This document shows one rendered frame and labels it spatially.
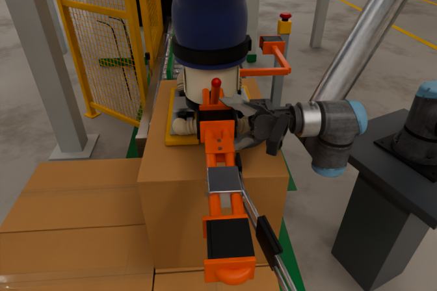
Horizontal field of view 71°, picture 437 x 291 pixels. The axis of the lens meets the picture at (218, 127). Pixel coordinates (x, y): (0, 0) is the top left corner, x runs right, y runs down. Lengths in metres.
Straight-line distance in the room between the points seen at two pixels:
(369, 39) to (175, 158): 0.60
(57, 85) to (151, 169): 1.56
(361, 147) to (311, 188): 0.91
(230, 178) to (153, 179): 0.29
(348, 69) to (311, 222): 1.25
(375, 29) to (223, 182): 0.57
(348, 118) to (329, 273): 1.16
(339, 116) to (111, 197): 0.96
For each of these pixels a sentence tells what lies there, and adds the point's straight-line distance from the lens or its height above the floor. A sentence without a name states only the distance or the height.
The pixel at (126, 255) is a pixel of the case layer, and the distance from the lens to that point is 1.19.
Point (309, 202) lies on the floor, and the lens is 2.10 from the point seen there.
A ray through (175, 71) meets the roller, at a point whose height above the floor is 0.54.
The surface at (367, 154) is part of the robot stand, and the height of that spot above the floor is 0.75.
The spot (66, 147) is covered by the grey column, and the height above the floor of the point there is 0.06.
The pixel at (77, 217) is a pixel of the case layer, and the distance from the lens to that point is 1.36.
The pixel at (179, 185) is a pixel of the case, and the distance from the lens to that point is 0.82.
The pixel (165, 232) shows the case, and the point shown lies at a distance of 0.97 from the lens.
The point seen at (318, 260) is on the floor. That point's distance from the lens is 1.86.
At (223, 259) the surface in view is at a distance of 0.47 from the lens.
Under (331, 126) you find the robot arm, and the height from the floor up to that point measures 1.09.
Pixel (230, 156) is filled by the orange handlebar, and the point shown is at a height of 1.09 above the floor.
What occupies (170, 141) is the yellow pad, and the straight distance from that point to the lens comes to 0.90.
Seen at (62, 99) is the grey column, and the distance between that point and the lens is 2.37.
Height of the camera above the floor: 1.50
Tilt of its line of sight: 34 degrees down
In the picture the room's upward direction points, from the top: straight up
